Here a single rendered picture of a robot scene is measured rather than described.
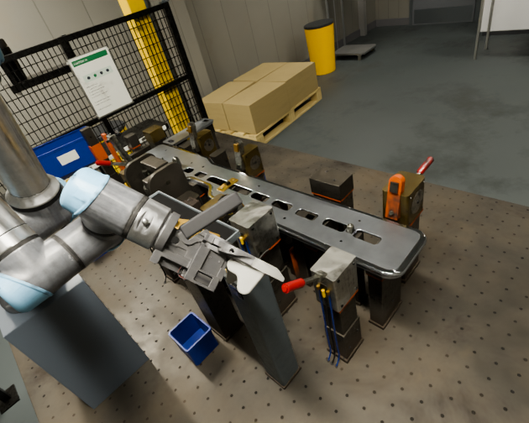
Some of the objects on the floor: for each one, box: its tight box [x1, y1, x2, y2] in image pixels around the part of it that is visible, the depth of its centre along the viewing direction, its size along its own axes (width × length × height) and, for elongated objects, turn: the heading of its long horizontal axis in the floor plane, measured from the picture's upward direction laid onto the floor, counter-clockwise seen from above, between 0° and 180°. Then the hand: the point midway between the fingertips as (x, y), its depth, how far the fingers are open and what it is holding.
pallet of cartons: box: [202, 62, 322, 144], centre depth 412 cm, size 141×99×48 cm
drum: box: [304, 18, 336, 76], centre depth 501 cm, size 42×42×67 cm
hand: (273, 272), depth 60 cm, fingers open, 14 cm apart
